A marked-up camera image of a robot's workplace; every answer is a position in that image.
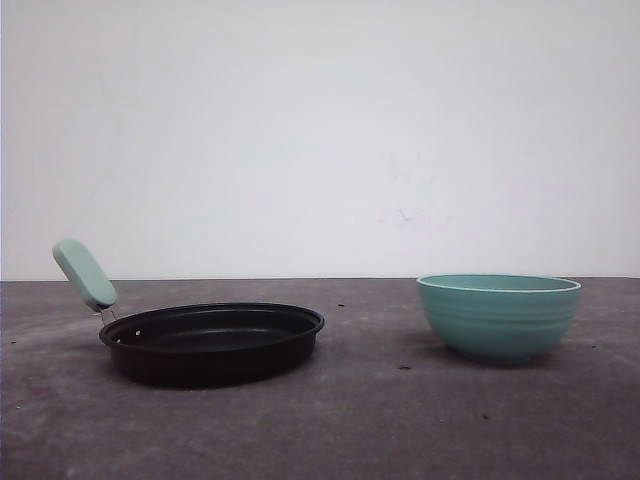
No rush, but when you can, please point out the black frying pan green handle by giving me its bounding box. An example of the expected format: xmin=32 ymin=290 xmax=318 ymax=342
xmin=52 ymin=238 xmax=325 ymax=388

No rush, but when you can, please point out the teal ceramic bowl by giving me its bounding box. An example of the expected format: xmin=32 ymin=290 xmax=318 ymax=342
xmin=416 ymin=274 xmax=581 ymax=365

